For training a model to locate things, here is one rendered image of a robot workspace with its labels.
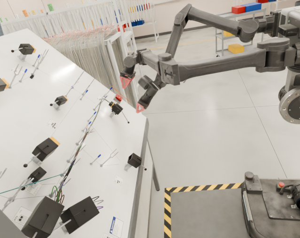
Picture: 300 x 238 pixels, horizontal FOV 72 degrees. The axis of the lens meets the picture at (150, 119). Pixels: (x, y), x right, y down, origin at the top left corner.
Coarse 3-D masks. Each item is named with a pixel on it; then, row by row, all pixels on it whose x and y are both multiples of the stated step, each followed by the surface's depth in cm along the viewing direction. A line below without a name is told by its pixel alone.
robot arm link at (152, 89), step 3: (147, 84) 120; (150, 84) 120; (147, 87) 122; (150, 87) 118; (153, 87) 118; (156, 87) 119; (147, 90) 120; (150, 90) 118; (153, 90) 118; (156, 90) 118; (147, 93) 120; (150, 93) 119; (153, 93) 119; (153, 96) 121
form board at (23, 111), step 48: (0, 48) 107; (48, 48) 136; (0, 96) 89; (48, 96) 108; (96, 96) 138; (0, 144) 76; (96, 144) 109; (0, 192) 67; (48, 192) 77; (96, 192) 91
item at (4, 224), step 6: (0, 210) 30; (0, 216) 30; (6, 216) 31; (0, 222) 30; (6, 222) 30; (12, 222) 31; (0, 228) 29; (6, 228) 30; (12, 228) 31; (0, 234) 29; (6, 234) 30; (12, 234) 31; (18, 234) 32; (24, 234) 33
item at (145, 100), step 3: (144, 93) 122; (144, 96) 121; (147, 96) 120; (150, 96) 121; (141, 99) 123; (144, 99) 122; (147, 99) 121; (150, 99) 122; (138, 102) 121; (141, 102) 120; (144, 102) 122; (147, 102) 123; (144, 105) 121; (147, 105) 122
